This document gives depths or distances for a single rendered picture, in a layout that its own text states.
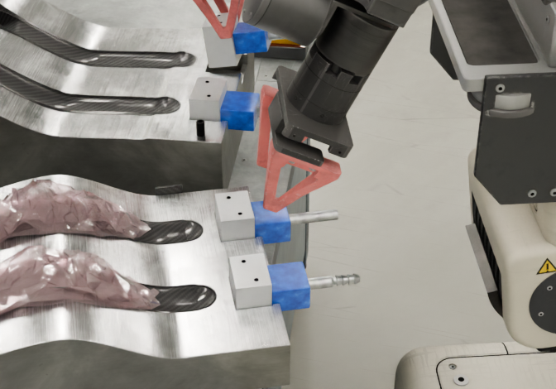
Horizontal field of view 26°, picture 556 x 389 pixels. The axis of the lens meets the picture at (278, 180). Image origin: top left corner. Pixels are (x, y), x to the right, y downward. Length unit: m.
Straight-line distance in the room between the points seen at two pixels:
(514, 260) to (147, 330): 0.44
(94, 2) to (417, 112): 1.38
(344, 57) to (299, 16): 0.06
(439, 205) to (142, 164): 1.44
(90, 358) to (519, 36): 0.55
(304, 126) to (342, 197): 1.73
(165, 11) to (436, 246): 1.04
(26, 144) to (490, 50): 0.55
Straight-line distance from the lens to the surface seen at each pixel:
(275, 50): 1.70
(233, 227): 1.27
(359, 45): 1.03
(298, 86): 1.06
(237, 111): 1.40
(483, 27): 1.30
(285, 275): 1.22
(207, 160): 1.39
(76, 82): 1.51
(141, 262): 1.25
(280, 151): 1.04
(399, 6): 0.99
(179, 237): 1.30
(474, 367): 1.98
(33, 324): 1.15
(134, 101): 1.46
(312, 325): 2.43
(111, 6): 1.86
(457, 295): 2.53
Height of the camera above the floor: 1.66
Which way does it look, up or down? 36 degrees down
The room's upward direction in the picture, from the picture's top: straight up
